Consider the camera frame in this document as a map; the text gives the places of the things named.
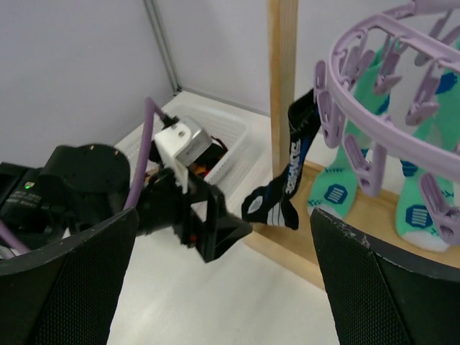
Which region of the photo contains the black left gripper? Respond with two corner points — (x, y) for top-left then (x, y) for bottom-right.
(136, 168), (252, 263)

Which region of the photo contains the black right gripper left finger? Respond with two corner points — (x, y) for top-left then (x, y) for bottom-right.
(1, 208), (138, 344)

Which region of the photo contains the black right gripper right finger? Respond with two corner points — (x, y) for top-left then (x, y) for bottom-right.
(310, 208), (459, 344)

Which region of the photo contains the black blue sport sock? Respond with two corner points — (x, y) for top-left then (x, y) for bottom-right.
(241, 90), (321, 230)

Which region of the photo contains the green sock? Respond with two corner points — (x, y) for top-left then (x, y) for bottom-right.
(307, 50), (390, 219)
(394, 70), (460, 252)

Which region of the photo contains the lilac round clip hanger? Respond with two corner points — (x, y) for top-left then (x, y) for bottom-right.
(314, 1), (459, 248)

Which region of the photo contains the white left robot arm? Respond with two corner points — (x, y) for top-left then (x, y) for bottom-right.
(1, 144), (252, 262)

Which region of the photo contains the wooden hanger rack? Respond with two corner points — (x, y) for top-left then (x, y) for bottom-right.
(245, 1), (459, 289)

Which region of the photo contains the white plastic basket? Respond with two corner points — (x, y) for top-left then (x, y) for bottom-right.
(105, 98), (249, 213)

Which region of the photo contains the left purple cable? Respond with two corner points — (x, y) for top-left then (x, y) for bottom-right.
(0, 96), (173, 254)

